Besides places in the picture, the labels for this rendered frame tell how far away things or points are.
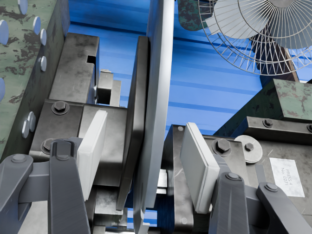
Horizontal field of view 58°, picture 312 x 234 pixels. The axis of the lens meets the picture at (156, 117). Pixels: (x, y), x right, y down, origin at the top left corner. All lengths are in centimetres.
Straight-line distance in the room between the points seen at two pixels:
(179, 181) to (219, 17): 83
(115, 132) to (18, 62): 15
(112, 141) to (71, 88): 13
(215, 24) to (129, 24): 154
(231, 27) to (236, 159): 76
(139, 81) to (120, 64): 198
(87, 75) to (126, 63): 180
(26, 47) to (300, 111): 48
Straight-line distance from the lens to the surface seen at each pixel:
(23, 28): 44
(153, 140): 18
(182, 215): 47
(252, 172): 54
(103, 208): 49
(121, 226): 53
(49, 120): 41
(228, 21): 119
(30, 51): 40
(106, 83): 64
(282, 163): 58
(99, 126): 18
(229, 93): 233
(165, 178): 54
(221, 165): 17
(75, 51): 53
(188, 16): 185
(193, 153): 18
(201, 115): 211
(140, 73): 30
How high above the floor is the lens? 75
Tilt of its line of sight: 8 degrees up
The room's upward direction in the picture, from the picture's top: 96 degrees clockwise
